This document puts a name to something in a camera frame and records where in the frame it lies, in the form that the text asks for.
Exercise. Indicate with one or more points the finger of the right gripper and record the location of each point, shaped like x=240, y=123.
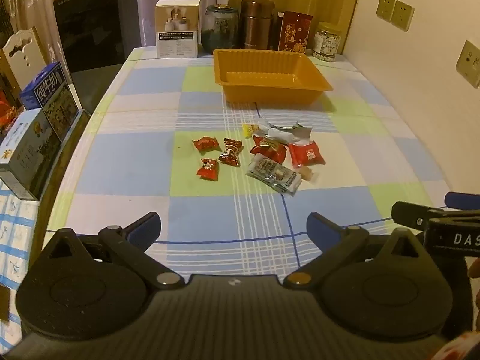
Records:
x=457, y=200
x=412, y=215

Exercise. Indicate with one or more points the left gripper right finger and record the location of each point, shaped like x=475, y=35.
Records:
x=338, y=246

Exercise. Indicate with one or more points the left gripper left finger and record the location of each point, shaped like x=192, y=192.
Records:
x=127, y=247

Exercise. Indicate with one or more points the clear beige candy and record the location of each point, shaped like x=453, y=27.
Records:
x=305, y=172

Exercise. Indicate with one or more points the red square snack packet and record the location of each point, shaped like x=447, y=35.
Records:
x=305, y=155

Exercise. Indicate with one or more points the clear black snack packet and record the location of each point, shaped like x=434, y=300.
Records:
x=276, y=176

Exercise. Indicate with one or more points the red round-wrapped pastry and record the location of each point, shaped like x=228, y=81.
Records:
x=270, y=148

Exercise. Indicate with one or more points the silver green snack wrapper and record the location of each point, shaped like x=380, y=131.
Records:
x=296, y=134

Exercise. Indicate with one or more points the dark red patterned candy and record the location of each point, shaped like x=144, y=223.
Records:
x=230, y=155

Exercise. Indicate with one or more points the yellow small candy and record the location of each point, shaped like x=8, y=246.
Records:
x=250, y=129

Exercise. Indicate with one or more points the person's right hand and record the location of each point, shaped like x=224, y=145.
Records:
x=473, y=273

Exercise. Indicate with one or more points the checkered tablecloth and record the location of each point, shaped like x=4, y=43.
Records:
x=136, y=155

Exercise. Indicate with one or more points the light blue carton box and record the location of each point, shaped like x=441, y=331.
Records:
x=27, y=154

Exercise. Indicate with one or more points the blue milk carton box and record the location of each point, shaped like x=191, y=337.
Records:
x=49, y=91

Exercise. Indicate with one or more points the red item at left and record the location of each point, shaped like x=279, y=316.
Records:
x=8, y=114

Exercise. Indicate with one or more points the orange plastic tray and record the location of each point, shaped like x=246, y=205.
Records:
x=269, y=78

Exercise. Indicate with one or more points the clear jar of nuts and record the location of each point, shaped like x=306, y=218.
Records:
x=326, y=41

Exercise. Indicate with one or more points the red gift box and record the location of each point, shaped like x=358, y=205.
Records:
x=294, y=32

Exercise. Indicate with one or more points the white wooden chair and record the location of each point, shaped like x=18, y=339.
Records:
x=25, y=56

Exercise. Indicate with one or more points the black chair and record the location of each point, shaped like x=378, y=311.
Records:
x=97, y=36

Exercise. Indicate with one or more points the white humidifier box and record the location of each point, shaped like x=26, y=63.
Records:
x=177, y=28

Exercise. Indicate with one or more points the green glass tea jar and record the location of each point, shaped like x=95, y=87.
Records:
x=220, y=26

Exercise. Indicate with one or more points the brown metal canister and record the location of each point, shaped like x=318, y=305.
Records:
x=255, y=24

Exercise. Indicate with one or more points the single wall socket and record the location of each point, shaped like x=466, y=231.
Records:
x=468, y=64

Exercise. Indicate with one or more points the wall socket pair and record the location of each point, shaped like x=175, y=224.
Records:
x=397, y=13

